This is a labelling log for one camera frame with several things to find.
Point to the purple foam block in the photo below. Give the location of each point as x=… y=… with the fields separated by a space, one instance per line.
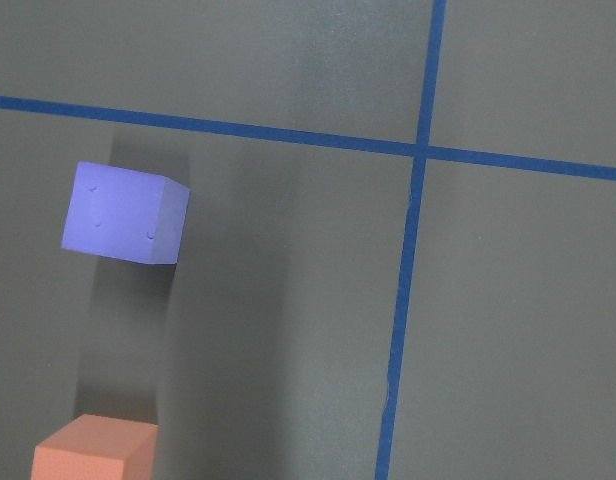
x=125 y=214

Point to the orange foam block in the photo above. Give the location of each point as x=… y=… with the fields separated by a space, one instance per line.
x=97 y=447

